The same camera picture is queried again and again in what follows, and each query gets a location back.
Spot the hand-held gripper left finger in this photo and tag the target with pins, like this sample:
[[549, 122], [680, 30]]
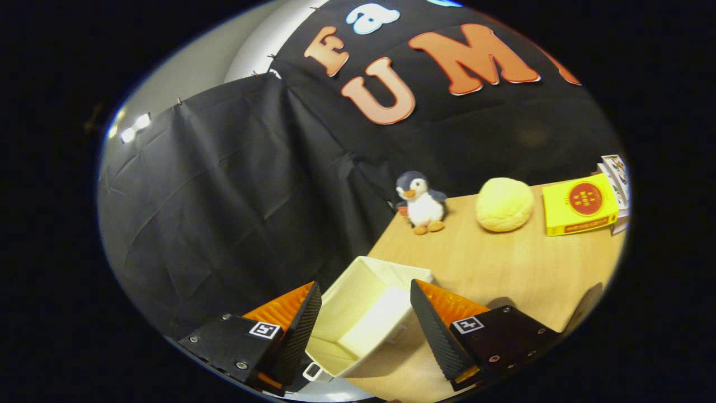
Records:
[[302, 330]]

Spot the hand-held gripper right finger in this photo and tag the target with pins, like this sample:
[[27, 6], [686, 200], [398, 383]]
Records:
[[433, 330]]

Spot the beige fabric storage box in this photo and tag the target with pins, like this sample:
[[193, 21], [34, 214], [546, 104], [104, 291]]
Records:
[[363, 302]]

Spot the blue white penguin plush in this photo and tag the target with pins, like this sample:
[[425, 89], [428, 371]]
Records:
[[423, 207]]

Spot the yellow plush bun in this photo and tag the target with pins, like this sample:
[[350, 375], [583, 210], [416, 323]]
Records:
[[503, 204]]

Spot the black backdrop cloth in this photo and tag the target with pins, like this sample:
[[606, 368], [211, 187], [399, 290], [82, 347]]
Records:
[[235, 196]]

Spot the yellow book with red circle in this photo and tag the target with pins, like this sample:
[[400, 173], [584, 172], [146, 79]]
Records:
[[582, 201]]

